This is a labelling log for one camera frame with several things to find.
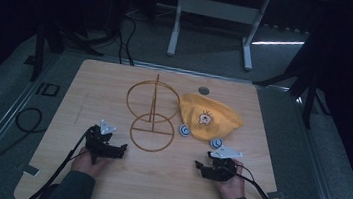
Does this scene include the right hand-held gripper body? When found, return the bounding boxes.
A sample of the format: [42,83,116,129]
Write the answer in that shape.
[201,145,244,184]

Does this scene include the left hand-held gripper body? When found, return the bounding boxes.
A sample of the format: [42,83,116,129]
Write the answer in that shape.
[82,118,124,168]

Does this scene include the yellow hat with cartoon print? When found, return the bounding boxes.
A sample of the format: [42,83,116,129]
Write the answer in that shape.
[174,92,247,146]

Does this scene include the gold wire hat stand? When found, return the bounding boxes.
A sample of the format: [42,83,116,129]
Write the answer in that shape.
[119,70,184,157]

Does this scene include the person's right hand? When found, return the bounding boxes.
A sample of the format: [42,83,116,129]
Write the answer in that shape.
[215,157,250,199]

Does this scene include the person's left hand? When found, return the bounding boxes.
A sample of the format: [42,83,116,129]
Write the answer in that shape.
[69,146,109,181]

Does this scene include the round blue white disc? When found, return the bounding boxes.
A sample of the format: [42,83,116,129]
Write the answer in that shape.
[177,123,193,138]
[209,136,224,151]

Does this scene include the grey tape piece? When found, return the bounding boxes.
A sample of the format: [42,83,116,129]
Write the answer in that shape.
[267,189,288,199]
[22,163,41,177]

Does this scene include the grey round table grommet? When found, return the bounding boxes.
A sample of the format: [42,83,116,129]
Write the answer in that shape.
[197,85,211,96]

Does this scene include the black tripod stand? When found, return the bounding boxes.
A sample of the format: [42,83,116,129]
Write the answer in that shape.
[21,11,109,91]
[247,37,339,133]

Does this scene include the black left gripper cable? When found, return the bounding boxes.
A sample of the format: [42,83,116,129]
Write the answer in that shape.
[23,122,93,199]

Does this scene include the black rectangular floor bracket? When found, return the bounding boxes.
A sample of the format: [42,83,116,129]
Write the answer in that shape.
[35,81,61,98]

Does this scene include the black looped floor cable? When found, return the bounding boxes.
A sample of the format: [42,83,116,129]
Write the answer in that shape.
[13,104,45,135]

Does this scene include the black floor cables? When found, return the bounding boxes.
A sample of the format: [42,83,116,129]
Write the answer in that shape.
[113,12,142,68]

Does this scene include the white metal table frame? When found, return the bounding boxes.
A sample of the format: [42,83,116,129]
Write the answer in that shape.
[165,0,272,73]

